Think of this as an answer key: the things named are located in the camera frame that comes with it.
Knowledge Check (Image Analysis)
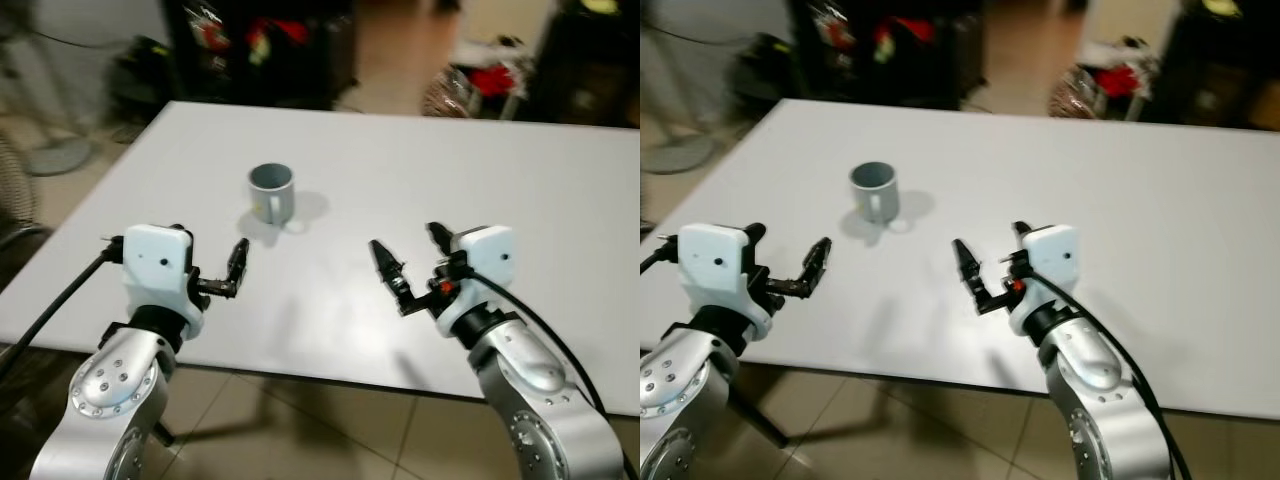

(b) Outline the grey ceramic mug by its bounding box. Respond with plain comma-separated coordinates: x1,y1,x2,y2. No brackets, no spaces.
248,163,297,227
850,161,900,225

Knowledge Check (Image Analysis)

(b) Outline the black cabinet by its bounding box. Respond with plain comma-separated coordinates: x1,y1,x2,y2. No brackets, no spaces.
163,0,359,111
785,0,986,109

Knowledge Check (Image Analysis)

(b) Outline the red cloth on chair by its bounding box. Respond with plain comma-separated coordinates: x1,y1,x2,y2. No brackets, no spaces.
470,65,521,98
1095,65,1146,98

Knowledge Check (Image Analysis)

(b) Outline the white floor fan stand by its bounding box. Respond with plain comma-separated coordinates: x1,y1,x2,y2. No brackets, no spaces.
0,15,96,178
640,128,716,176

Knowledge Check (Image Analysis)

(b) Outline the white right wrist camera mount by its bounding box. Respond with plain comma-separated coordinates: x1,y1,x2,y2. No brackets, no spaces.
1008,225,1083,337
432,225,518,343

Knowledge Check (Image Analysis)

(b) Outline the red white hanging packet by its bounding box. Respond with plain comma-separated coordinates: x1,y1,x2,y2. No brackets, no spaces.
195,5,231,51
815,10,856,51

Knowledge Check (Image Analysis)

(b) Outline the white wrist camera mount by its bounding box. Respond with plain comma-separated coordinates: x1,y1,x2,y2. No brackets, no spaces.
678,223,773,336
432,225,518,343
122,225,207,341
1008,225,1083,337

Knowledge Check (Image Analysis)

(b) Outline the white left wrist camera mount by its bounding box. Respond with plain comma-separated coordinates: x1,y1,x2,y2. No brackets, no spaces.
678,223,773,336
122,225,207,341

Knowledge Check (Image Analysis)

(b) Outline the black fan grille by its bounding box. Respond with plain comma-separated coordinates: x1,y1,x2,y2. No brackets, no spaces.
0,130,51,261

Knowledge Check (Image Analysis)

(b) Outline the red cloth in cabinet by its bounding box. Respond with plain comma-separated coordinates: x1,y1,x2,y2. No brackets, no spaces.
870,15,936,61
245,17,309,63

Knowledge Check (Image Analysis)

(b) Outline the patterned bag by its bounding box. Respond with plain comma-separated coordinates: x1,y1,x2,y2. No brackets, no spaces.
1048,68,1096,119
424,70,471,119

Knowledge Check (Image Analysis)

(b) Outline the dark shelf unit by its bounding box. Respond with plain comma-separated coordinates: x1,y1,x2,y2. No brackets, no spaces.
520,0,641,129
1150,0,1280,131

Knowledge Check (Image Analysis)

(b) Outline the white chair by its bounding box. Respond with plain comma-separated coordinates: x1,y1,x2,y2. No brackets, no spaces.
440,35,546,121
1065,35,1166,121

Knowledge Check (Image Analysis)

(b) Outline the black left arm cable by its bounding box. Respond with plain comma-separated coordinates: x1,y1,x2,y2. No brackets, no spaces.
640,235,683,276
0,237,126,386

